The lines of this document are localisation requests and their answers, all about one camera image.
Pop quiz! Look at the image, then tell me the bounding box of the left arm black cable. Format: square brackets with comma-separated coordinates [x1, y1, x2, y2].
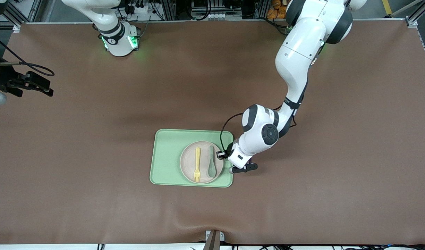
[220, 99, 298, 155]

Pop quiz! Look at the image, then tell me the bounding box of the yellow plastic fork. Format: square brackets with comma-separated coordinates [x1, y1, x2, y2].
[194, 147, 201, 183]

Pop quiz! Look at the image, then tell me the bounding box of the light green rectangular tray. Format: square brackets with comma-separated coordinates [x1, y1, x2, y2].
[150, 129, 234, 188]

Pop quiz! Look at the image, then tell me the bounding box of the brown table mat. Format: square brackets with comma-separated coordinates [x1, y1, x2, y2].
[0, 19, 425, 245]

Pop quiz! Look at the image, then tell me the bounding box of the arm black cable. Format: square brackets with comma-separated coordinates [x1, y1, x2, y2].
[0, 33, 55, 77]
[220, 99, 298, 155]

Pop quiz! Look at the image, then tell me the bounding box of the white power strip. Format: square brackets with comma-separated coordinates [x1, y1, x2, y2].
[124, 3, 150, 14]

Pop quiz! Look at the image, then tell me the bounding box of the orange packaged snacks pile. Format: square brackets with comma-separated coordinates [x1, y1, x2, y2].
[267, 0, 292, 19]

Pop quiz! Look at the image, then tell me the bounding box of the aluminium frame profile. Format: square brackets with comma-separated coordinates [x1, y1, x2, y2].
[0, 0, 43, 32]
[405, 0, 425, 73]

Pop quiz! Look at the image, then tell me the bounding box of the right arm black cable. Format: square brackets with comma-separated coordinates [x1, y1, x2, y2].
[0, 33, 55, 77]

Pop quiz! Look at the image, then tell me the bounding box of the green plastic spoon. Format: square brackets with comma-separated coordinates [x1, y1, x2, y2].
[207, 145, 217, 177]

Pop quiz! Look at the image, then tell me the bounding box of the round white plate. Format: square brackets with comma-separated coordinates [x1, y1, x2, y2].
[180, 141, 224, 184]

